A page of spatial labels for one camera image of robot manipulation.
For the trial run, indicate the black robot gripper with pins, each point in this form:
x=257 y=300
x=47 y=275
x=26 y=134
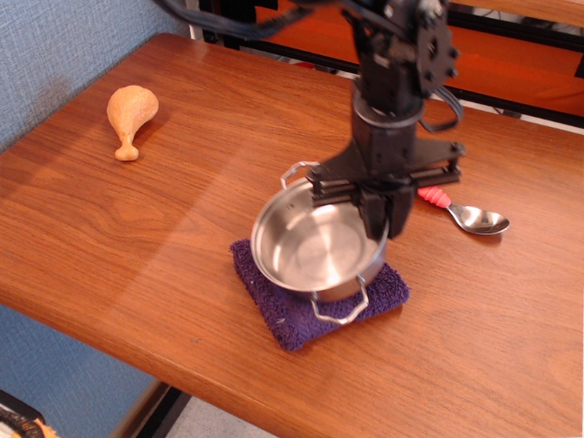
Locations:
x=385 y=159

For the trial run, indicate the silver steel pot with handles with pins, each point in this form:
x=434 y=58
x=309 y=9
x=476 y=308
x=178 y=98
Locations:
x=320 y=253

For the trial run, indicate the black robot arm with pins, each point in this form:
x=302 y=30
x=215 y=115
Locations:
x=405 y=54

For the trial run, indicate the orange panel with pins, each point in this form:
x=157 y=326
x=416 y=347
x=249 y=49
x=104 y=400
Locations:
x=511 y=68

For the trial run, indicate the toy chicken drumstick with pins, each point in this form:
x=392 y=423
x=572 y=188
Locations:
x=128 y=109

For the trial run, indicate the dark object bottom left corner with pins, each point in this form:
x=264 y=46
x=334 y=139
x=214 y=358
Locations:
x=18 y=419

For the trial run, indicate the spoon with pink handle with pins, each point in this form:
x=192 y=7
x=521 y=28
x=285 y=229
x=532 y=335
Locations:
x=471 y=219

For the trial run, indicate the black metal frame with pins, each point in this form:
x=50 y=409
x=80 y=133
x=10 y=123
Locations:
x=502 y=27

